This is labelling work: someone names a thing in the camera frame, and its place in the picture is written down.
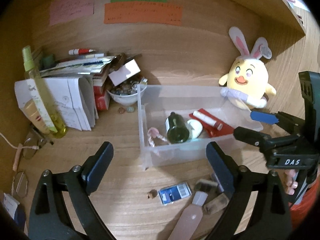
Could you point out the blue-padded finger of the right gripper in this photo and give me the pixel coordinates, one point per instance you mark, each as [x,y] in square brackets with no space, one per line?
[281,119]

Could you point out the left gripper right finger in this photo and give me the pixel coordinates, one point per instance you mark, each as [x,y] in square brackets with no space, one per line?
[270,218]

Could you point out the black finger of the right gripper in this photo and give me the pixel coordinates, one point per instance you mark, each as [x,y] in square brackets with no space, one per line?
[250,136]

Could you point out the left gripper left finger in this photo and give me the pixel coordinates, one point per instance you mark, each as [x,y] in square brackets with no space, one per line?
[49,217]

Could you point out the white red-capped tube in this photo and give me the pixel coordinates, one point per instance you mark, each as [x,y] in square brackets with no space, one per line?
[208,120]

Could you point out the red foil pouch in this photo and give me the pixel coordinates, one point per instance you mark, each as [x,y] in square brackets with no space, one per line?
[211,131]

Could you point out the white tape roll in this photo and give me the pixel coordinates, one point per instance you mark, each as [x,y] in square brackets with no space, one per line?
[195,128]

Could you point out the small green rectangular bottle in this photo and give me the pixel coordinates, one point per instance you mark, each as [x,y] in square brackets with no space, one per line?
[204,185]

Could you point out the dark green glass bottle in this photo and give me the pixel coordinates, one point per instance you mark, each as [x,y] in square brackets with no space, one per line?
[176,129]

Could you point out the blue barcode small box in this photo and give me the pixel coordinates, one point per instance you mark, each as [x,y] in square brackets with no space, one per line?
[171,194]

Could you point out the person's right hand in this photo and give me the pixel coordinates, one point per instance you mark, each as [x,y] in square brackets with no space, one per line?
[290,182]

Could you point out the round eyeglasses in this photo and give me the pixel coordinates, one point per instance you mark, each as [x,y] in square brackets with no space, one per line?
[31,148]

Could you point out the yellow chick bunny plush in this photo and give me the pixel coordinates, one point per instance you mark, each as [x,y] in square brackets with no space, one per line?
[246,83]

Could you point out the clear plastic storage bin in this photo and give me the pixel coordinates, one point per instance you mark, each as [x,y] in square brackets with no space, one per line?
[156,104]

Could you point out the tall yellow spray bottle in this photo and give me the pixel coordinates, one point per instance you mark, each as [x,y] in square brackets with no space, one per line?
[42,98]

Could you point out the small brown nut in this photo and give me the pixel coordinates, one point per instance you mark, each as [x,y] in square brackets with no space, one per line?
[152,194]

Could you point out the beige cosmetic tube box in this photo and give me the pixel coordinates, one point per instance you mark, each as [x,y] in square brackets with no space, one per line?
[30,110]

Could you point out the white folded paper bag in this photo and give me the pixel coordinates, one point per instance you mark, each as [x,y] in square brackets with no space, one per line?
[73,98]

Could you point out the white bowl of stones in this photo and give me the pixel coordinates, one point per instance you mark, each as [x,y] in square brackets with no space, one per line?
[128,92]

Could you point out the small white pink box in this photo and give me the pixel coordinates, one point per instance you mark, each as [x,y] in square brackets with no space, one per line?
[125,72]

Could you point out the stack of books and papers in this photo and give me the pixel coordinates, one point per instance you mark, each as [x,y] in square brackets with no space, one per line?
[96,67]

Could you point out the orange paper note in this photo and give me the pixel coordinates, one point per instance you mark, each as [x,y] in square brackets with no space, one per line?
[143,12]

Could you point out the red white marker pen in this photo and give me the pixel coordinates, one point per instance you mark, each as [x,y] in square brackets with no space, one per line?
[80,51]

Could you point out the pink paper note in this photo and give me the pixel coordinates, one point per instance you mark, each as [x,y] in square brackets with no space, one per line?
[62,11]

